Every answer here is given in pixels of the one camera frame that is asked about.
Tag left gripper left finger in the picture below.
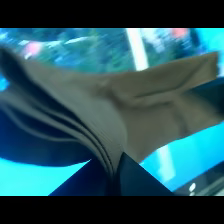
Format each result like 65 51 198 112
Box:
49 157 108 197

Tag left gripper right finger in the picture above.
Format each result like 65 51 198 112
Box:
114 152 174 197

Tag brown garment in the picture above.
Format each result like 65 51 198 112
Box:
0 46 224 178

